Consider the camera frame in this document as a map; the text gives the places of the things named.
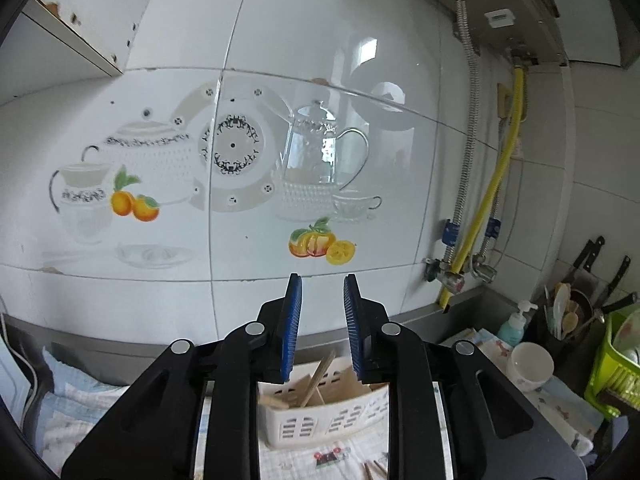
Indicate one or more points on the white appliance with lid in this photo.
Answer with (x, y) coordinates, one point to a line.
(19, 383)

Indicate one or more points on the white rice paddle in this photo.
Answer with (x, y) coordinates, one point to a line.
(560, 301)

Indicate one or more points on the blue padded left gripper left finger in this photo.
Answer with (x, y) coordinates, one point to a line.
(288, 324)

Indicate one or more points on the chrome angle valve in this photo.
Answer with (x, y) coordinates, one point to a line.
(481, 270)

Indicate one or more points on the red knob water valve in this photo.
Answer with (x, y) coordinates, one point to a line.
(438, 270)

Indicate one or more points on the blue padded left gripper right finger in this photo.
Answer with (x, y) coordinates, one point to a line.
(352, 307)

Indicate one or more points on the white printed cloth mat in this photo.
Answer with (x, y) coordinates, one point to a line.
(77, 401)

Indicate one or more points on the short wooden chopstick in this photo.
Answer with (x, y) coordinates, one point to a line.
(272, 402)

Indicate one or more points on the wooden spoon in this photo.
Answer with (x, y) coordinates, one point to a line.
(569, 323)

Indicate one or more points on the teal soap dispenser bottle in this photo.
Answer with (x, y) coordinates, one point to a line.
(512, 331)

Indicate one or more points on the white ceramic bowl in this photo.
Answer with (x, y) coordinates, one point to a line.
(529, 366)

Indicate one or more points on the black utensil crock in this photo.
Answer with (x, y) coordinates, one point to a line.
(578, 303)

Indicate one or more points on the white plastic utensil holder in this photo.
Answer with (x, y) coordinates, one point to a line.
(351, 406)

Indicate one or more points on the green dish rack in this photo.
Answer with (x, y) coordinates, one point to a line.
(613, 387)

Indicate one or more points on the black handled kitchen knife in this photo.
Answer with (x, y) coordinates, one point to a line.
(580, 271)

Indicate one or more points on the white wall cabinet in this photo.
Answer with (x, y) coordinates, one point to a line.
(55, 42)

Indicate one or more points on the gas water heater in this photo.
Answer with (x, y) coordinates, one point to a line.
(557, 31)

